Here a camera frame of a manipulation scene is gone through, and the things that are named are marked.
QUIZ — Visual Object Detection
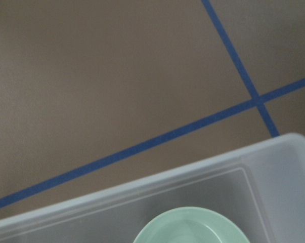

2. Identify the translucent white plastic box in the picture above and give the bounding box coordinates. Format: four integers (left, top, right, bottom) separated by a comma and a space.
0, 133, 305, 242

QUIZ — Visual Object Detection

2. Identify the light green bowl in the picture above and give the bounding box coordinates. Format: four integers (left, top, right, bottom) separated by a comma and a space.
134, 207, 249, 242

